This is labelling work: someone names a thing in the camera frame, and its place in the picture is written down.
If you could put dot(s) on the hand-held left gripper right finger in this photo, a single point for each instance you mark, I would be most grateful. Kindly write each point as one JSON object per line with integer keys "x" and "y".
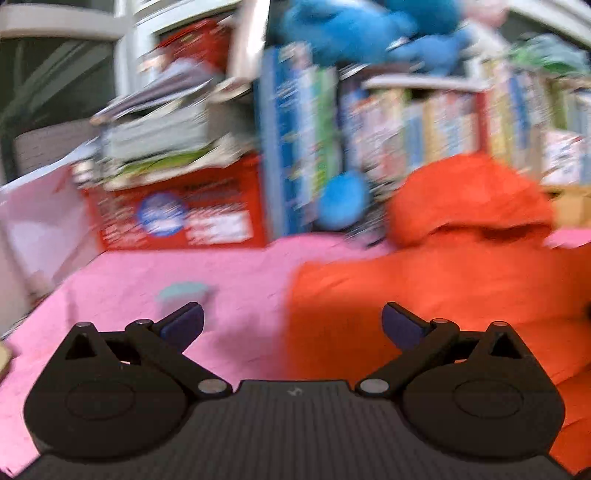
{"x": 401, "y": 325}

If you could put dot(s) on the miniature bicycle model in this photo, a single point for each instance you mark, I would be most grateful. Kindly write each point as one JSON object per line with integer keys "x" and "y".
{"x": 369, "y": 226}

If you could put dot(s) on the white printed box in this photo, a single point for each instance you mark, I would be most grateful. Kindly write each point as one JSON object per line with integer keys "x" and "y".
{"x": 565, "y": 157}

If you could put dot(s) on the white paper bag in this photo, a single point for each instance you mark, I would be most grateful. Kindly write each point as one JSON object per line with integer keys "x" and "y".
{"x": 41, "y": 221}

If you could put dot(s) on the wooden drawer organizer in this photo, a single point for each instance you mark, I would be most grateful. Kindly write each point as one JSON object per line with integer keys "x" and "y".
{"x": 570, "y": 207}

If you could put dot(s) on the red plastic crate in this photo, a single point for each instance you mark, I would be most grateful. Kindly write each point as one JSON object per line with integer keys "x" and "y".
{"x": 184, "y": 217}

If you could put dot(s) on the white shelf board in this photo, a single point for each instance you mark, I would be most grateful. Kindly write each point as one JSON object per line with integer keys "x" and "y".
{"x": 425, "y": 84}

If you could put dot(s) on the orange puffer jacket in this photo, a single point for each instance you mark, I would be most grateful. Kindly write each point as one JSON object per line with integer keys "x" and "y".
{"x": 415, "y": 277}

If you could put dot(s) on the stack of paper workbooks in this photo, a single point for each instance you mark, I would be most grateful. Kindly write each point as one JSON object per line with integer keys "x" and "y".
{"x": 157, "y": 134}

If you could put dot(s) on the pink patterned blanket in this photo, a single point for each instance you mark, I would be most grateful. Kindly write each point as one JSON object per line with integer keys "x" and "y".
{"x": 161, "y": 267}

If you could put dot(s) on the small blue plush ball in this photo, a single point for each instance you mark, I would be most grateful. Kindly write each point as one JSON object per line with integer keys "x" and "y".
{"x": 341, "y": 201}

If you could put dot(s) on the stack of teal cloths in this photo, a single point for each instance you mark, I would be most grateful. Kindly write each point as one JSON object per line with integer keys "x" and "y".
{"x": 549, "y": 55}

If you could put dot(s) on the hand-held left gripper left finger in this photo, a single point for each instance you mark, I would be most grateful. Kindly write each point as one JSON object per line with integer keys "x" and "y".
{"x": 184, "y": 325}

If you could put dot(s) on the blue cat plush toy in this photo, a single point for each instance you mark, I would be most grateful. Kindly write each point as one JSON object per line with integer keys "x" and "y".
{"x": 425, "y": 14}

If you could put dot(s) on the row of colourful books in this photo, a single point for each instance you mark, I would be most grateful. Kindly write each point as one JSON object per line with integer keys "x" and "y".
{"x": 300, "y": 138}

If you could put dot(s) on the rose gold laptop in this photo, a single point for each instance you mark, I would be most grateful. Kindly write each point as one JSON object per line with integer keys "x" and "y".
{"x": 247, "y": 41}

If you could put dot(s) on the red plastic basket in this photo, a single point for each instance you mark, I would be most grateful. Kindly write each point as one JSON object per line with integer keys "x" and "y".
{"x": 194, "y": 44}

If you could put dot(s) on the small pastel toy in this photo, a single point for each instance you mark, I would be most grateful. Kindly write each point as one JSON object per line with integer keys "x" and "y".
{"x": 182, "y": 291}

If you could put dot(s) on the plain blue plush toy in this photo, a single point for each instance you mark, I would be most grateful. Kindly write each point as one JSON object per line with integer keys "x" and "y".
{"x": 341, "y": 32}

